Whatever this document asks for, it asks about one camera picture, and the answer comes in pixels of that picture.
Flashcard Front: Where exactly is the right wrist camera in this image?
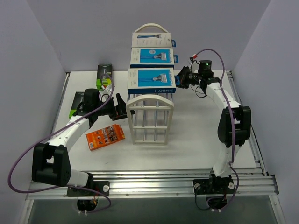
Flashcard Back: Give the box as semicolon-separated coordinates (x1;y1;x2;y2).
188;54;199;72

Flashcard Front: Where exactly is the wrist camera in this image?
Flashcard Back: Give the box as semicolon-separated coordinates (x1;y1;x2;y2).
99;84;113;94
188;54;199;72

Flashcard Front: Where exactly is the blue Harry's razor box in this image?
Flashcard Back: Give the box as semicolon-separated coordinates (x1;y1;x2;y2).
130;48;179;68
127;68;176;94

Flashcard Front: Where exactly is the white Harry's razor box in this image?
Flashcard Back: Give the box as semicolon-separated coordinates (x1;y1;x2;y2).
131;32;177;48

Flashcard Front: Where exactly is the green black razor box front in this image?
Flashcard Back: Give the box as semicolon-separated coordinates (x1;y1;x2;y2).
69;91;84;118

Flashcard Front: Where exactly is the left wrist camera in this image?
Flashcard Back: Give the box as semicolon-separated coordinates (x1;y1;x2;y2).
99;84;113;94

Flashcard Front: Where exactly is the white and chrome shelf rack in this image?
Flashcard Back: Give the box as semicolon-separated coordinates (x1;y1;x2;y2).
126;23;174;145

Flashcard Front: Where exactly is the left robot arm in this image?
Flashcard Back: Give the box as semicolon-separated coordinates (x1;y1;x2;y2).
32;89;127;196

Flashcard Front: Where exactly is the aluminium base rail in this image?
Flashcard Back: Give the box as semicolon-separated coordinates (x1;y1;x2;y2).
24;169;280;200

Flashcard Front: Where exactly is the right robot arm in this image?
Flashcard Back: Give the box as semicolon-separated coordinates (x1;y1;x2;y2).
175;60;251;194

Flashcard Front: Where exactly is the green black razor box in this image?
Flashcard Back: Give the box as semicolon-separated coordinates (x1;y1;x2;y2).
96;64;113;91
69;91;84;118

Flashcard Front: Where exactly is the green black razor box rear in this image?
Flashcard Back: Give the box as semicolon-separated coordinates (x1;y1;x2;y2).
96;64;113;91

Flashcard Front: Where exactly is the orange razor box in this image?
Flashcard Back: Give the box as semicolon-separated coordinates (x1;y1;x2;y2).
86;125;125;151

